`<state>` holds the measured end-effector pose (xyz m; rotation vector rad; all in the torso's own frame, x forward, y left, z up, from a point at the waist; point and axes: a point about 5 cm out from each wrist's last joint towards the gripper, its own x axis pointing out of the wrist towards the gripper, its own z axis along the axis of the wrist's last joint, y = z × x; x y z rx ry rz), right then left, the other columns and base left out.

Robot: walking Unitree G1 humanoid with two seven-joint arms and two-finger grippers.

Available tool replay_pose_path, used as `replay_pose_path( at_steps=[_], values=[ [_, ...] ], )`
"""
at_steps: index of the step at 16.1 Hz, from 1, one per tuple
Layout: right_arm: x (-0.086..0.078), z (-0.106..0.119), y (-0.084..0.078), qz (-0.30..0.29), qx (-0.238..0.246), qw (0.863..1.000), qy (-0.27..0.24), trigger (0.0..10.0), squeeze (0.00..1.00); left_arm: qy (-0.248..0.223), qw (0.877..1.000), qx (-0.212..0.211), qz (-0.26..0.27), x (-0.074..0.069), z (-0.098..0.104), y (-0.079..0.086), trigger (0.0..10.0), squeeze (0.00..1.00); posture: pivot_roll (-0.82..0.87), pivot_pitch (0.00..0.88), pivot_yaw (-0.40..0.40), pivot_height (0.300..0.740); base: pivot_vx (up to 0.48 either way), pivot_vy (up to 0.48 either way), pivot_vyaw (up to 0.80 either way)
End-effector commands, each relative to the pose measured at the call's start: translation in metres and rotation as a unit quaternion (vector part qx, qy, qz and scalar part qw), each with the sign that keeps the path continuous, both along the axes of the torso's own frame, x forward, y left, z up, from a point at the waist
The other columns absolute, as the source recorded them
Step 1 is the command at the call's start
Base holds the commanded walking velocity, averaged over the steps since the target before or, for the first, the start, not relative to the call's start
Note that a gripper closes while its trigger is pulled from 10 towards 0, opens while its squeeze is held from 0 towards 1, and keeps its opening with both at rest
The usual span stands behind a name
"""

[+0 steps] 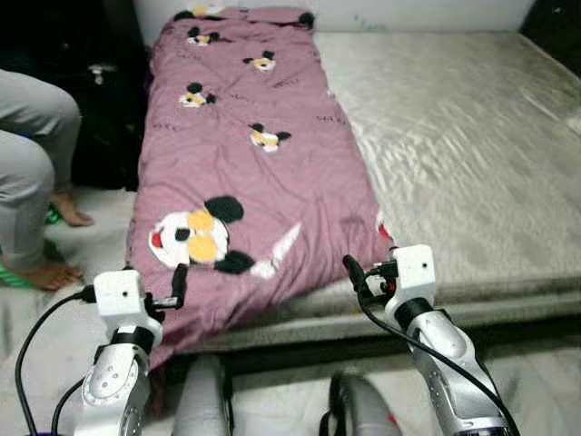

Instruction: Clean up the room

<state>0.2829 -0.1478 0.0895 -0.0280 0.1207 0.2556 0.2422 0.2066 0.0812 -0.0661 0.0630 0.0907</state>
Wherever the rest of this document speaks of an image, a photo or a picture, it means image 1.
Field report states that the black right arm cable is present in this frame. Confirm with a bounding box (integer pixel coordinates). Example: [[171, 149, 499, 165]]
[[350, 272, 520, 436]]

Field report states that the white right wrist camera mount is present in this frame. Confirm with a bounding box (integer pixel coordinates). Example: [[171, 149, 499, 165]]
[[386, 244, 437, 314]]

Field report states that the white quilted mattress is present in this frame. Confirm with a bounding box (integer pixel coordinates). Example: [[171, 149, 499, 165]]
[[186, 30, 581, 351]]

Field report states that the black backpack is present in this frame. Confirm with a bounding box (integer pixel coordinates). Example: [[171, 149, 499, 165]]
[[68, 56, 151, 192]]

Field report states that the purple cartoon print blanket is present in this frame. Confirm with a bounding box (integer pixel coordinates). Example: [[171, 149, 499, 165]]
[[125, 5, 396, 369]]

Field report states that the dark tall furniture panel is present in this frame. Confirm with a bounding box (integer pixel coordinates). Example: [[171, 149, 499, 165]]
[[0, 0, 151, 101]]

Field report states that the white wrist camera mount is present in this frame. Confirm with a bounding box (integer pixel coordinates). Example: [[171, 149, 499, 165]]
[[94, 269, 164, 348], [386, 244, 437, 314]]

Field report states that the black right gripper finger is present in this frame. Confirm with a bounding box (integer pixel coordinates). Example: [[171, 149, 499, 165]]
[[342, 255, 371, 296]]

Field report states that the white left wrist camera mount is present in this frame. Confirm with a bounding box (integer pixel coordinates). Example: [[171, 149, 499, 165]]
[[94, 269, 164, 348]]

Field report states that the green plastic stool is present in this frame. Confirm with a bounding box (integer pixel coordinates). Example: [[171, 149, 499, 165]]
[[0, 207, 64, 292]]

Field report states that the silver left robot leg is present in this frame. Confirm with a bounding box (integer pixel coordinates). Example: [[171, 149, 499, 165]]
[[171, 354, 235, 436]]

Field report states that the person in grey trousers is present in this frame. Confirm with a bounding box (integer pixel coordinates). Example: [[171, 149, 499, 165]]
[[0, 71, 94, 292]]

